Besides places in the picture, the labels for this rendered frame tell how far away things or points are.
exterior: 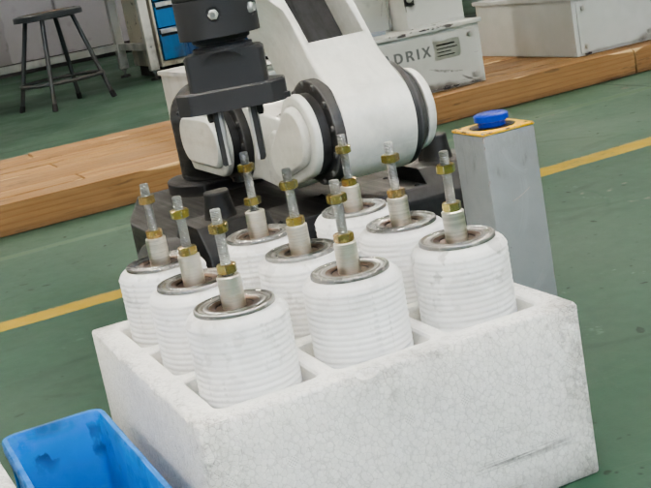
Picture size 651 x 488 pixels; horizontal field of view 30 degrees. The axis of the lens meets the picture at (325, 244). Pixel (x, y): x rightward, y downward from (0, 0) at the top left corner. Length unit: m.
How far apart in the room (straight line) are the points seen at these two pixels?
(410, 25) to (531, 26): 0.55
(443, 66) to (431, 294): 2.42
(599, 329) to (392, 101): 0.41
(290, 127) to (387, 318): 0.53
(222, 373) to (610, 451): 0.43
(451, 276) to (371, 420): 0.16
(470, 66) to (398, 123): 2.03
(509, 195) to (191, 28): 0.41
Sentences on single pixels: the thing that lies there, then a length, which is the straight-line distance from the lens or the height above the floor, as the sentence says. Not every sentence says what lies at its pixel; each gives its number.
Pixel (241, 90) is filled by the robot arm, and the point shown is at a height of 0.42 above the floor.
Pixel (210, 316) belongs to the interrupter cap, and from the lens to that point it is 1.08.
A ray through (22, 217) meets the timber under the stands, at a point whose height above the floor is 0.04.
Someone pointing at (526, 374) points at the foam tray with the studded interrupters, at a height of 0.13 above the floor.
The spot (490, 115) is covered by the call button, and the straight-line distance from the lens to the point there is 1.41.
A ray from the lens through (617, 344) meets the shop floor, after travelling 1.59.
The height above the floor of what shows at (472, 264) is 0.24.
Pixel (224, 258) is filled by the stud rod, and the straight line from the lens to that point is 1.09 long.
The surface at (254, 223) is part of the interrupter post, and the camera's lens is 1.35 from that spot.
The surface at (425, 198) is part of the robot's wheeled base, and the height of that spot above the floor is 0.17.
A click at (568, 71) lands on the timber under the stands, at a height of 0.06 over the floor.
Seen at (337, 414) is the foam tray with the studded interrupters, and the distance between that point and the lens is 1.09.
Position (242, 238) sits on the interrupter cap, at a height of 0.25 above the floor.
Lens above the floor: 0.55
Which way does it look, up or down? 14 degrees down
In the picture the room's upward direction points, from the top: 11 degrees counter-clockwise
